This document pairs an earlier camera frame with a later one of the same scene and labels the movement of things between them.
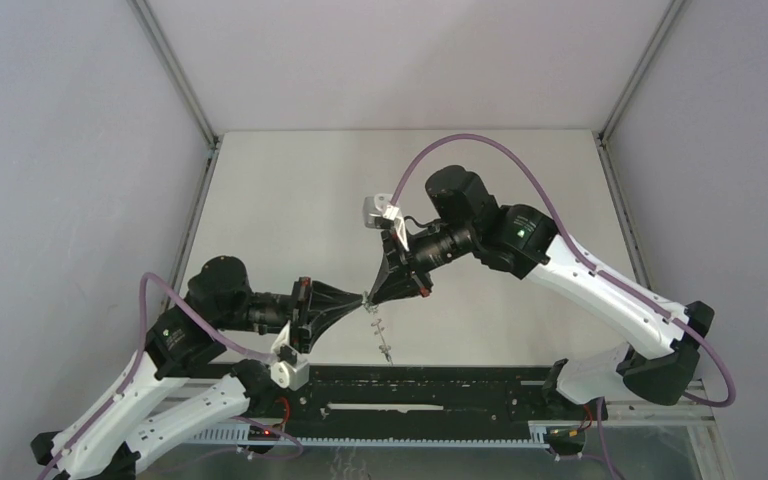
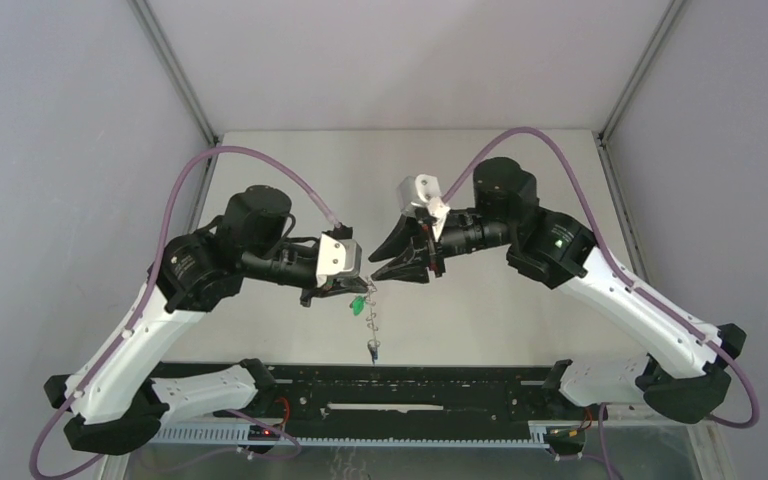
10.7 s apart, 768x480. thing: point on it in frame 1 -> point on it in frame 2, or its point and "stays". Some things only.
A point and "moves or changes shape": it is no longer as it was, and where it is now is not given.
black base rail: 409,395 stays
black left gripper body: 270,311 -> 289,268
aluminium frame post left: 178,72 stays
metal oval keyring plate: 372,310 moves or changes shape
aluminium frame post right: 666,19 stays
